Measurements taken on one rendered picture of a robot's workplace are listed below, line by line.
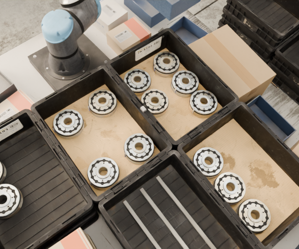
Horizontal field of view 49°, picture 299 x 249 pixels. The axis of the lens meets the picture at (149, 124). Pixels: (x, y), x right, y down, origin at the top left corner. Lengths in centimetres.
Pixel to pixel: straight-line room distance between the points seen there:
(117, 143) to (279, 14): 136
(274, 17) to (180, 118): 111
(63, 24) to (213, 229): 87
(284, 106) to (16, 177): 110
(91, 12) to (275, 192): 94
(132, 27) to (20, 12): 142
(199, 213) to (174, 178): 14
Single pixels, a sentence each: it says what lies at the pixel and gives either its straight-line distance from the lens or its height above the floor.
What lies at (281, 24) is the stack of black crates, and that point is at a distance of 210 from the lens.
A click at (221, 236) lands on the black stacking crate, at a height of 83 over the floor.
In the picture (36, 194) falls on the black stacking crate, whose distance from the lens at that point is 114.
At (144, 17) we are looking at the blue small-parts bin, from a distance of 161.
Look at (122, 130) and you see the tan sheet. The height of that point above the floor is 83.
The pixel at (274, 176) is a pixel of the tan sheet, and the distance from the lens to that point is 121.
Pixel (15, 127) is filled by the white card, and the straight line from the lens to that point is 118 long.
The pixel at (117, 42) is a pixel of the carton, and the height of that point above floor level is 77.
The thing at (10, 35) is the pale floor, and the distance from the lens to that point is 264.
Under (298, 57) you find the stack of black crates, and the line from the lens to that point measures 214.
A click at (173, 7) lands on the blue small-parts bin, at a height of 112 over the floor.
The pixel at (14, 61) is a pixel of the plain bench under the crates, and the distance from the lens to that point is 157.
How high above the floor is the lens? 189
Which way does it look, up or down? 64 degrees down
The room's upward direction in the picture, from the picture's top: 6 degrees clockwise
